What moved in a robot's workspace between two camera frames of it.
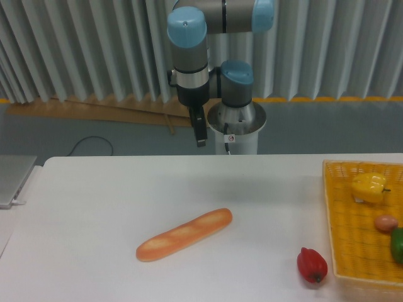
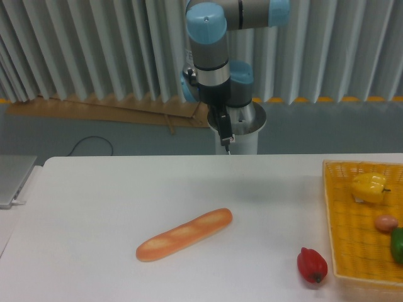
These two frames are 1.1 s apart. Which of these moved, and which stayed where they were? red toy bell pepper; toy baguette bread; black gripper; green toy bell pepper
Moved: black gripper
Stayed: red toy bell pepper; green toy bell pepper; toy baguette bread
